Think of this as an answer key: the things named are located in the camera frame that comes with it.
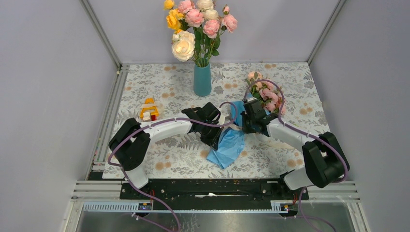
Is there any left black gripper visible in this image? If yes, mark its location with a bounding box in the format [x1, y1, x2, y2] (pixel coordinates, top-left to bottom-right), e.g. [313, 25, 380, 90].
[200, 121, 224, 151]

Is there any blue wrapping paper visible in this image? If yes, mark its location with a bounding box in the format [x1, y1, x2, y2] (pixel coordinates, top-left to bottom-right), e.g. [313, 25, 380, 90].
[205, 101, 273, 170]

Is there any cream ribbon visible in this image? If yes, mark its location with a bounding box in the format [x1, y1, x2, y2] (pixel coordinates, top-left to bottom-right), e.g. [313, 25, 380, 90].
[218, 110, 289, 149]

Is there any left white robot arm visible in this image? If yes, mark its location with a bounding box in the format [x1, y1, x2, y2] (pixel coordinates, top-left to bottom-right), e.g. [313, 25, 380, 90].
[108, 102, 223, 199]

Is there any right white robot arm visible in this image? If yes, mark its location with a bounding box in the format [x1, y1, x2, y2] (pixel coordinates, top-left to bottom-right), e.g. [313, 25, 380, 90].
[241, 100, 350, 199]

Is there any teal ceramic vase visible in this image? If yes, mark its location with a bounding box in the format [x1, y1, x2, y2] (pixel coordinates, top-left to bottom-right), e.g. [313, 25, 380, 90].
[193, 64, 212, 97]

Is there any flower bouquet in vase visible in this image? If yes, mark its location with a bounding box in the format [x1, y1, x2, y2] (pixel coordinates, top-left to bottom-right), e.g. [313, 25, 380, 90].
[163, 0, 238, 68]

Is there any floral patterned table mat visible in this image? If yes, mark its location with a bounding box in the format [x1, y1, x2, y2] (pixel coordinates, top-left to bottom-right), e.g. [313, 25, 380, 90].
[102, 62, 346, 180]

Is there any yellow red toy block car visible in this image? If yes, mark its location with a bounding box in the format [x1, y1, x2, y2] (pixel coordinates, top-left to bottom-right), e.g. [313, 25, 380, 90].
[140, 98, 159, 122]

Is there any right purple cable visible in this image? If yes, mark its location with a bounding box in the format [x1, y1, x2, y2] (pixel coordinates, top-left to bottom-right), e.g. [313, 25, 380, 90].
[243, 79, 350, 232]

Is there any purple cable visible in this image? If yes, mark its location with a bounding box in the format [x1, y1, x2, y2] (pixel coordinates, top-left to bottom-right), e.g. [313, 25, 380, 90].
[107, 101, 239, 232]
[243, 79, 350, 232]

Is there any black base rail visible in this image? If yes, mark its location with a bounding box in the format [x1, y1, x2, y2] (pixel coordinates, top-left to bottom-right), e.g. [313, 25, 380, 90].
[119, 178, 309, 210]

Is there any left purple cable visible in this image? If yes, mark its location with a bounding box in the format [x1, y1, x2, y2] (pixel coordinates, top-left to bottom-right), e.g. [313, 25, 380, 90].
[107, 101, 239, 232]

